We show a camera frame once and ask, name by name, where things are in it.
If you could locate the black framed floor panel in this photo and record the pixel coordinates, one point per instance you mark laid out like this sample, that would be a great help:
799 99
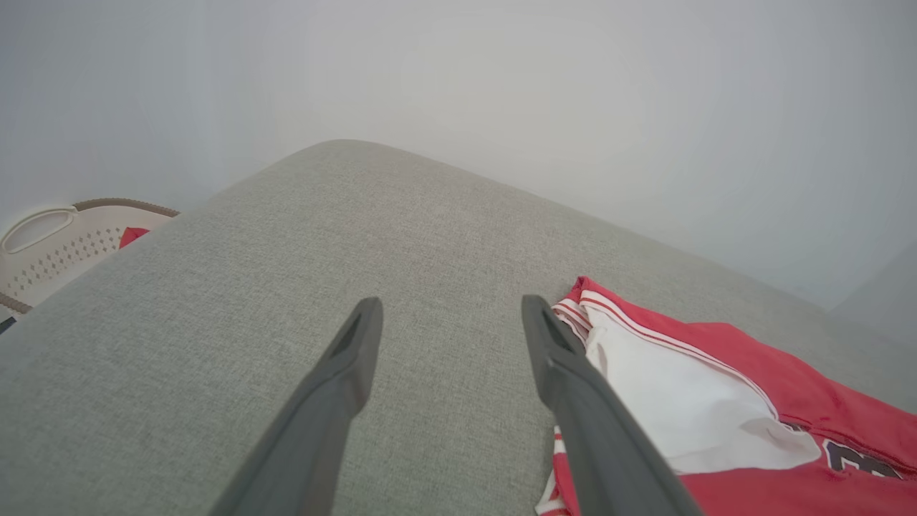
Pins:
6 325

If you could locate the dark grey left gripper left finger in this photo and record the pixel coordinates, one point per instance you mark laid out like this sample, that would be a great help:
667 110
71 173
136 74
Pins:
315 430

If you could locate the red cloth in basket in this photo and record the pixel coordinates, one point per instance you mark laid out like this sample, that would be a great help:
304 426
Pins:
132 236

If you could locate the grey padded work surface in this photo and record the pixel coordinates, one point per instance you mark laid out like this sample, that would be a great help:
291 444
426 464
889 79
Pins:
394 229

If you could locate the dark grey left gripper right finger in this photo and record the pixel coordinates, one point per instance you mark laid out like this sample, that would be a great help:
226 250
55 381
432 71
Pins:
594 430

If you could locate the red and white garment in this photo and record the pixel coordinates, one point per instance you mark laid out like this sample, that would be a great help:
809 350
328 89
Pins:
716 387

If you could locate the white laundry basket brown rim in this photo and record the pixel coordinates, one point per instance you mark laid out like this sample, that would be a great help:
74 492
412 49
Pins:
57 251

